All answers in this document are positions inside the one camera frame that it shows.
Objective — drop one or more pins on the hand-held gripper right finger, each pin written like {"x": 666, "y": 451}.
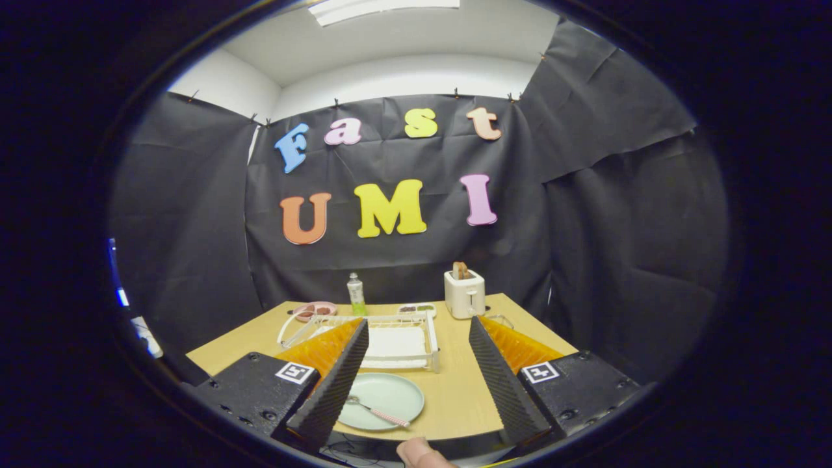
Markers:
{"x": 504, "y": 390}

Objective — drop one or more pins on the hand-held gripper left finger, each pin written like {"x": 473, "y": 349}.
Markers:
{"x": 331, "y": 390}

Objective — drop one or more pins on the light green plate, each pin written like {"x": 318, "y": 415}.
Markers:
{"x": 393, "y": 393}

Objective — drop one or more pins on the clear green liquid bottle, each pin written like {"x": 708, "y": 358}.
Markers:
{"x": 356, "y": 296}

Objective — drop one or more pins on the white toaster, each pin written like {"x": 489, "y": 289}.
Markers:
{"x": 465, "y": 299}

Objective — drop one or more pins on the white compartment tray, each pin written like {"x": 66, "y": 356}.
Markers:
{"x": 416, "y": 309}

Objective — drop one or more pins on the brown bread slice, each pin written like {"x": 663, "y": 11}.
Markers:
{"x": 460, "y": 270}

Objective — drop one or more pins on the black backdrop cloth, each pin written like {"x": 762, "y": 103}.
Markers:
{"x": 604, "y": 234}

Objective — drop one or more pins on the ceiling light panel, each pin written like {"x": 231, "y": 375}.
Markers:
{"x": 383, "y": 8}

